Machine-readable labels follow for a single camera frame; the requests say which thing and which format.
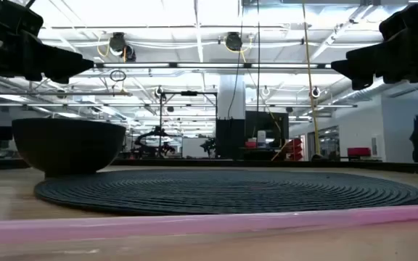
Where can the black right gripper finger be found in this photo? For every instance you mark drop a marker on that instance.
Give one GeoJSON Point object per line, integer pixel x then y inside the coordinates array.
{"type": "Point", "coordinates": [362, 83]}
{"type": "Point", "coordinates": [365, 63]}

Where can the black bowl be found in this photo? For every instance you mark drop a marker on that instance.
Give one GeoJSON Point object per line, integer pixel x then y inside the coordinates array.
{"type": "Point", "coordinates": [67, 145]}

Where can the pink drinking straw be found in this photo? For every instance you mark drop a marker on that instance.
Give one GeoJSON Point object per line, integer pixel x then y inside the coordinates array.
{"type": "Point", "coordinates": [194, 224]}

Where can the red storage bin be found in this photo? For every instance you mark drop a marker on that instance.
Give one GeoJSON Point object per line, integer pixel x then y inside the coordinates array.
{"type": "Point", "coordinates": [359, 152]}

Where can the red shelf unit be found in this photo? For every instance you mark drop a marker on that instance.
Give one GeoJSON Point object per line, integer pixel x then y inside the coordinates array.
{"type": "Point", "coordinates": [295, 148]}

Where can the black upright panel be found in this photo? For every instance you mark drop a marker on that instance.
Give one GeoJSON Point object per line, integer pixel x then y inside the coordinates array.
{"type": "Point", "coordinates": [267, 123]}

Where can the white plastic container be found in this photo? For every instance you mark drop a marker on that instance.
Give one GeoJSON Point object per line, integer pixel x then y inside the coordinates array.
{"type": "Point", "coordinates": [261, 138]}

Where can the small red box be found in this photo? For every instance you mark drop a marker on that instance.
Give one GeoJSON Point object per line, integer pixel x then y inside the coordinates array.
{"type": "Point", "coordinates": [250, 144]}

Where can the dark blue woven placemat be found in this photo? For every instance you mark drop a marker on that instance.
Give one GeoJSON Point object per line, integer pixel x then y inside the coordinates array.
{"type": "Point", "coordinates": [230, 192]}

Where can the black metal frame stand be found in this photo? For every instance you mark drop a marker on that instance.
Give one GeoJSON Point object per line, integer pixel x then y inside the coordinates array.
{"type": "Point", "coordinates": [189, 93]}

